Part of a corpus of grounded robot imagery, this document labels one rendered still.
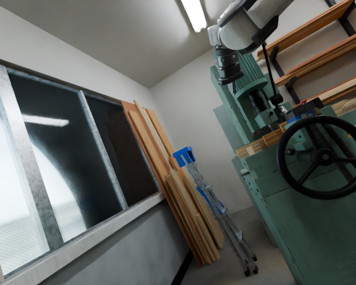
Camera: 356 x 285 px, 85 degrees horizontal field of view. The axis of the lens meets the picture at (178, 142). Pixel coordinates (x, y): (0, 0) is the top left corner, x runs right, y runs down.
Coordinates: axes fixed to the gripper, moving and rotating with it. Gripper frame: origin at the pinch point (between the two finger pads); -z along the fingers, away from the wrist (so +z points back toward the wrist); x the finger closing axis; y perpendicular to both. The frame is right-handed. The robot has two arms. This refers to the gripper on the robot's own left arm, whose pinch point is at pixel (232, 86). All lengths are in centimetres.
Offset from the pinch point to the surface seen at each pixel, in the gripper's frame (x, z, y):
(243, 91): 9.9, -7.7, 5.4
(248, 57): 20.8, 5.0, 10.9
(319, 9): 282, -23, 151
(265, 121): 11.2, -22.9, -6.3
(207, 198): -17, -101, 38
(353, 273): -2, -69, -58
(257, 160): -7.2, -29.2, -19.1
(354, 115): 33, -22, -33
